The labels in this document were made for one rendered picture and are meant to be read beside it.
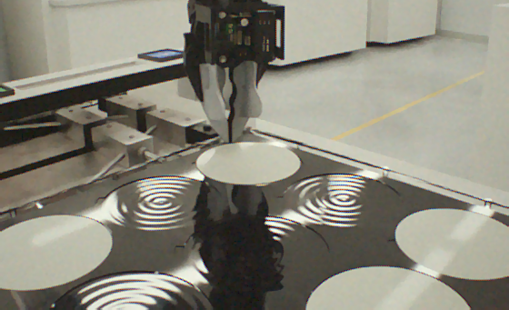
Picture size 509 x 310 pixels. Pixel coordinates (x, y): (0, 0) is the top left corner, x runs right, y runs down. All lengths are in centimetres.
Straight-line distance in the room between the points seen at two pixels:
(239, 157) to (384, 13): 628
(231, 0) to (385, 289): 27
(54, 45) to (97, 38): 33
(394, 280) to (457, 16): 840
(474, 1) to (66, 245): 836
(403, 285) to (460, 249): 7
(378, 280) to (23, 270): 24
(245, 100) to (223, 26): 10
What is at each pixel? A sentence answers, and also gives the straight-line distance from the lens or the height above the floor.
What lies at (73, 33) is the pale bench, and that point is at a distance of 351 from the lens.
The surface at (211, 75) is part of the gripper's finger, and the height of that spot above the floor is 98.
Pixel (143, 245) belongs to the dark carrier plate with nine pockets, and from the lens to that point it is 36.
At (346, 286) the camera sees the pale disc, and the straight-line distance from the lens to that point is 32.
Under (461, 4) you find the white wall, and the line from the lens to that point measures 865.
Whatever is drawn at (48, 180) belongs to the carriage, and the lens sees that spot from 54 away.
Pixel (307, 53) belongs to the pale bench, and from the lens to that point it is 527.
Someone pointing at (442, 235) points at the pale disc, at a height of 90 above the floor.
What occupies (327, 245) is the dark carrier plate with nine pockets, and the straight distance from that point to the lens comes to 36.
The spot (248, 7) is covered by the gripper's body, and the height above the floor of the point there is 105.
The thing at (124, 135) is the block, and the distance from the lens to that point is 56.
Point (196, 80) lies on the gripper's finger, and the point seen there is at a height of 97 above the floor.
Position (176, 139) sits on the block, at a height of 89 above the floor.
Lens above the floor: 109
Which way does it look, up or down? 21 degrees down
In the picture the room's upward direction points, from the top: straight up
